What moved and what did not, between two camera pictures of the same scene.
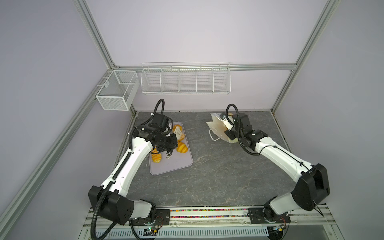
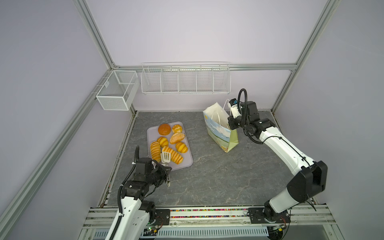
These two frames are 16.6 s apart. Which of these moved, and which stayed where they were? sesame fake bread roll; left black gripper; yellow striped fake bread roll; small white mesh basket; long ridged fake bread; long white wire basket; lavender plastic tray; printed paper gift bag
Moved: printed paper gift bag; long ridged fake bread; left black gripper; yellow striped fake bread roll
Stayed: long white wire basket; sesame fake bread roll; lavender plastic tray; small white mesh basket
